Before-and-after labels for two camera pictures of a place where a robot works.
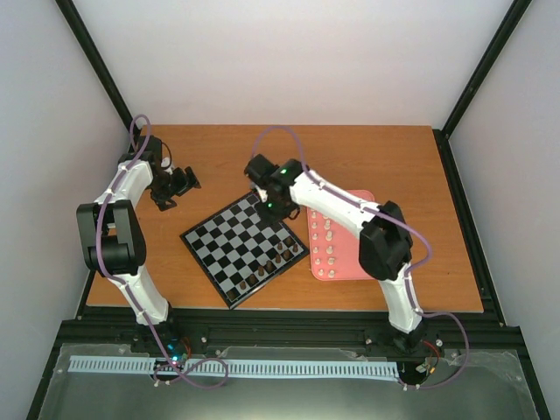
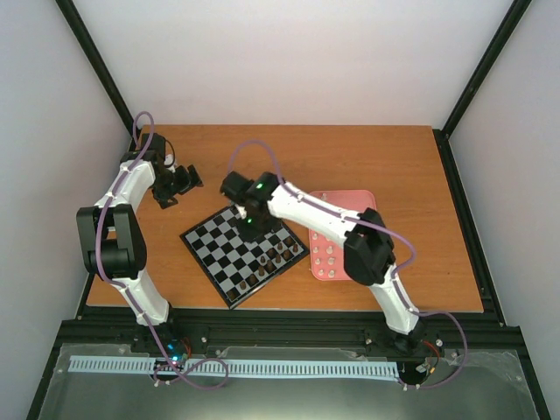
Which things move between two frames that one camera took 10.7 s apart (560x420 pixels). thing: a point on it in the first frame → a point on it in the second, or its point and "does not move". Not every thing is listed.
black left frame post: [99, 68] does not move
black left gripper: [162, 199] does not move
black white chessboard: [241, 250] does not move
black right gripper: [275, 220] → [249, 235]
